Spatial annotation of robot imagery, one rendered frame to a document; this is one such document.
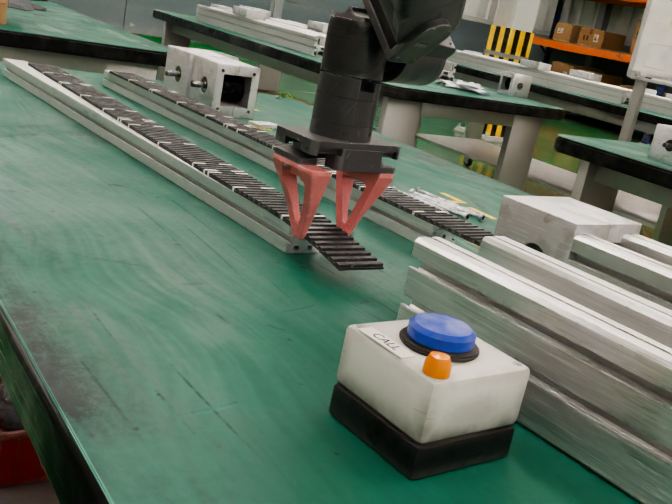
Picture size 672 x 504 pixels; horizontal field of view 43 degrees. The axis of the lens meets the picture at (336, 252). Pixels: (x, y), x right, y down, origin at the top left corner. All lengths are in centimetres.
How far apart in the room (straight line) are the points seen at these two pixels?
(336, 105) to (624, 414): 38
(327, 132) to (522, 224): 20
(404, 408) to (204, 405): 12
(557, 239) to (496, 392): 31
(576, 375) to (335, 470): 16
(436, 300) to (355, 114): 21
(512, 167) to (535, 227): 283
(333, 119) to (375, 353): 32
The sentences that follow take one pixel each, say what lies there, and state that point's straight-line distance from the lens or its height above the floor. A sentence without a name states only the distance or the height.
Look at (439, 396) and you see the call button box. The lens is 46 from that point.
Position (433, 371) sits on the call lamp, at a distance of 45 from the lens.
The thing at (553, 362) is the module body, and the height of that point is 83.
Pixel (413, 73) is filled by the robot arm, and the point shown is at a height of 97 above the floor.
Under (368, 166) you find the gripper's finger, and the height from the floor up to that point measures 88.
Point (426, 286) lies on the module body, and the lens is 62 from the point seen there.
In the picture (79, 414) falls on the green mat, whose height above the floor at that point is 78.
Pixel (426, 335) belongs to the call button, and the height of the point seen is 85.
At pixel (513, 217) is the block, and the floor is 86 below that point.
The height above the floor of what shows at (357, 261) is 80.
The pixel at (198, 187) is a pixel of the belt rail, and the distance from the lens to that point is 97.
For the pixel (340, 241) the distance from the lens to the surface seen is 79.
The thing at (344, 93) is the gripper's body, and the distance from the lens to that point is 75.
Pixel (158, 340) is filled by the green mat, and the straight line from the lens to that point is 59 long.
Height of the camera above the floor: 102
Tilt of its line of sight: 16 degrees down
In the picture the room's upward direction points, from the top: 11 degrees clockwise
